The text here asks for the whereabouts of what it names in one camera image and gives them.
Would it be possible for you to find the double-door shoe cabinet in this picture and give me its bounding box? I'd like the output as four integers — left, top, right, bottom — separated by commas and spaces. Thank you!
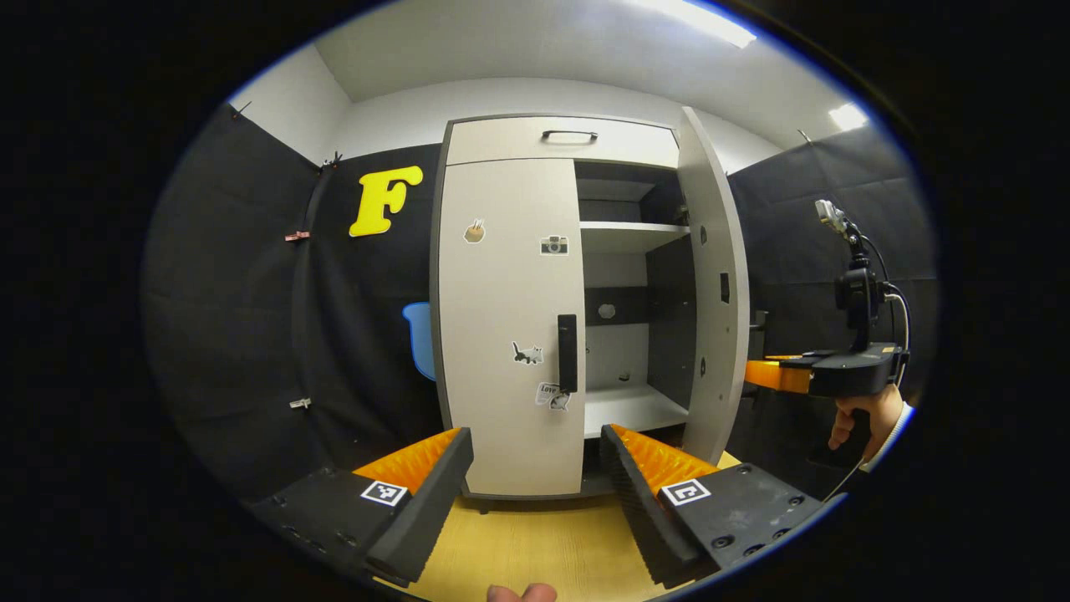
429, 107, 753, 513

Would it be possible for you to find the beige cabinet drawer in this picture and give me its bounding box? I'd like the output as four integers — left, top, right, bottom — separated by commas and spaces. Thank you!
445, 117, 680, 170

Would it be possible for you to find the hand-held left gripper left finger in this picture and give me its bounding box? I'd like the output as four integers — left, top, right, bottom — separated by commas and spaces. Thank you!
251, 426, 476, 588

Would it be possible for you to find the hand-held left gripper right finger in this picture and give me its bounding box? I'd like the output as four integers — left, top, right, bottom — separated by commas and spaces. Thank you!
599, 423, 847, 588

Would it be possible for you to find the long ceiling light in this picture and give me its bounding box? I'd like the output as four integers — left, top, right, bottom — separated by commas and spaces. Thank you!
627, 0, 757, 49

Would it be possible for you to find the small ceiling light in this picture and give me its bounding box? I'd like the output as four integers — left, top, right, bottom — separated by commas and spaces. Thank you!
828, 102, 870, 133

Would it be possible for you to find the black backdrop cloth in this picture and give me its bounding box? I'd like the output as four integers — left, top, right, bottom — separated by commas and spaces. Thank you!
140, 102, 939, 503

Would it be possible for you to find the blue plastic chair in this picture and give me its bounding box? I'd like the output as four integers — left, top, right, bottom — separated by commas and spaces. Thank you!
402, 302, 437, 382

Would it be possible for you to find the beige cabinet door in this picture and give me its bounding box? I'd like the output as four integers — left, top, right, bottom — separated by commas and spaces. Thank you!
436, 159, 586, 498
675, 106, 770, 467

